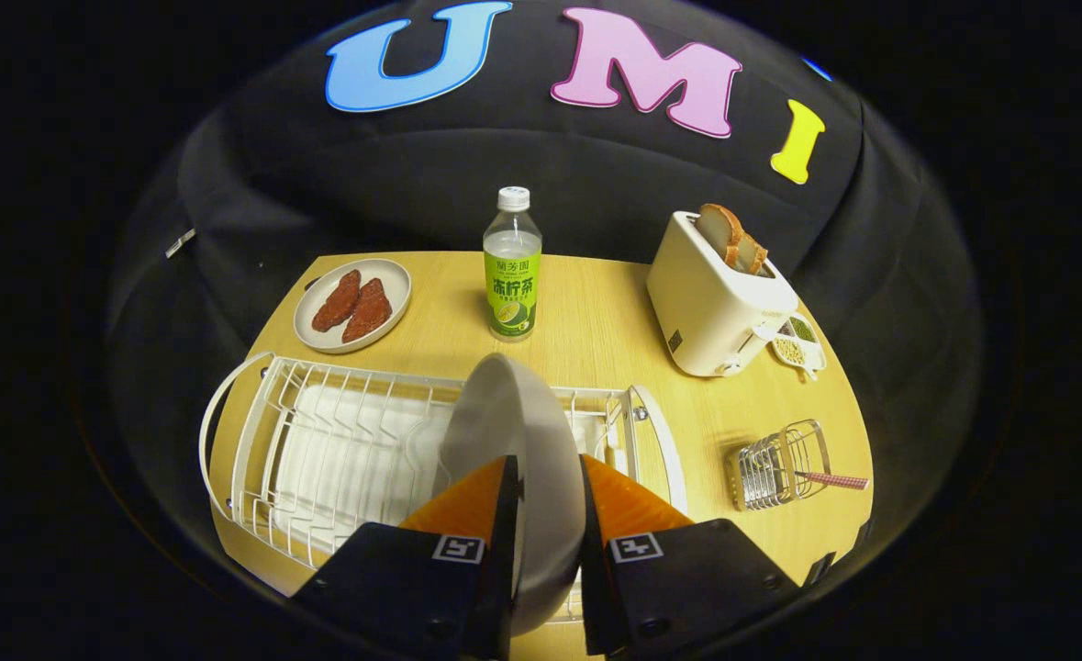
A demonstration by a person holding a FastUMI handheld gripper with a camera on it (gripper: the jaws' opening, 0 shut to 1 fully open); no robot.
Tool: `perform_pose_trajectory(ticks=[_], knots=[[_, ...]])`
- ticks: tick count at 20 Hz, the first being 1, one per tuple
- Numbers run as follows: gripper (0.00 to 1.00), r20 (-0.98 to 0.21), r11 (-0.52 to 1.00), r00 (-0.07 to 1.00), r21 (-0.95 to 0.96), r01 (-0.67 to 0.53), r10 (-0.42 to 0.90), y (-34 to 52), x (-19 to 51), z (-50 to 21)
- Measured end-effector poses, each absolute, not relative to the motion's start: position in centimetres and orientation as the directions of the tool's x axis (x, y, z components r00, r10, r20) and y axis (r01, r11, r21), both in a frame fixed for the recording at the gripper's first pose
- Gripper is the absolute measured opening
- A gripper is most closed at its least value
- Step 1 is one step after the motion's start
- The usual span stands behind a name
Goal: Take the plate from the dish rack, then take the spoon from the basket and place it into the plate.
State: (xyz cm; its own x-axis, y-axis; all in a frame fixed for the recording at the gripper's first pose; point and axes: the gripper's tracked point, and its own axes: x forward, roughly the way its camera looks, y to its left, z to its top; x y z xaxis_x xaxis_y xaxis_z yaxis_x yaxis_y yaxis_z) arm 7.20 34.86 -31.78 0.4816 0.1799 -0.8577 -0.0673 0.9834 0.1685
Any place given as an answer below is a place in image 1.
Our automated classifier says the red meat slice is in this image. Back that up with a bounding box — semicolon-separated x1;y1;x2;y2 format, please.
341;278;393;344
311;269;363;333

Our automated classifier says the white round plate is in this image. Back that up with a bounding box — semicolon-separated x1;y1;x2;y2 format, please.
437;353;587;636

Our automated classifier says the green label drink bottle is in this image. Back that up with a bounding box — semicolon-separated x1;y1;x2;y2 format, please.
483;186;543;342

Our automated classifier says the white toaster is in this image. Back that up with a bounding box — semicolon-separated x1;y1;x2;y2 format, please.
646;211;800;378

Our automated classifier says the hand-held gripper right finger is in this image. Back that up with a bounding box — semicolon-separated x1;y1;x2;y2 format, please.
579;453;803;658

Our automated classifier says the metal wire basket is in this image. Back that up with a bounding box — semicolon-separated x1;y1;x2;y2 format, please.
729;420;832;512

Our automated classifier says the spoon with red checkered handle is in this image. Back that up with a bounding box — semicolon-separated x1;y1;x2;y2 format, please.
784;470;870;491

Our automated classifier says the white divided bean tray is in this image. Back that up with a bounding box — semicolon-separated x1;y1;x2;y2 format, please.
768;315;828;382

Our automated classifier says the white drip tray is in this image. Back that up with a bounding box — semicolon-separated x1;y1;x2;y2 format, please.
270;381;610;552

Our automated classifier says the beige dish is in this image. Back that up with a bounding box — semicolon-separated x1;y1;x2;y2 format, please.
294;258;412;355

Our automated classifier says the toasted bread slice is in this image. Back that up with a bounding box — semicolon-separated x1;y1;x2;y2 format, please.
733;234;769;276
695;204;743;267

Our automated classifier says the white wire dish rack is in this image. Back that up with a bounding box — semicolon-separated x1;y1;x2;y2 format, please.
198;352;688;625

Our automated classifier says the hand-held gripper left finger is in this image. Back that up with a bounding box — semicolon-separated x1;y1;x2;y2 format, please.
291;454;523;661

